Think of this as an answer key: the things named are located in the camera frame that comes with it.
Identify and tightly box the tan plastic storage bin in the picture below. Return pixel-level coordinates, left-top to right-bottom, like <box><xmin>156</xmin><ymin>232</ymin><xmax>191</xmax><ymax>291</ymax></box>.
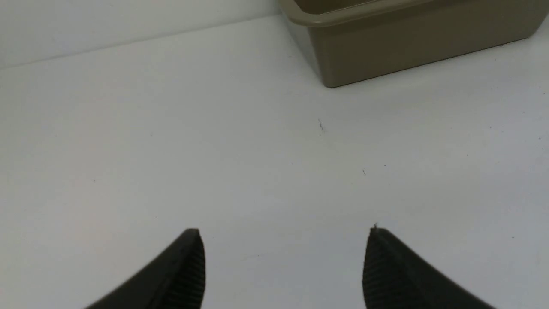
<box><xmin>278</xmin><ymin>0</ymin><xmax>549</xmax><ymax>88</ymax></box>

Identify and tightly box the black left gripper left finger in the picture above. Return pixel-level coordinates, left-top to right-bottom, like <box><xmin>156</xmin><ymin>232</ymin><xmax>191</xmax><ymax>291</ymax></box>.
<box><xmin>88</xmin><ymin>229</ymin><xmax>206</xmax><ymax>309</ymax></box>

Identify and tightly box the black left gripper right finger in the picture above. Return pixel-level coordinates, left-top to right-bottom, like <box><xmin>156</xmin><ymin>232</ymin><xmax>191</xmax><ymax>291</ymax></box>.
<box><xmin>362</xmin><ymin>227</ymin><xmax>491</xmax><ymax>309</ymax></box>

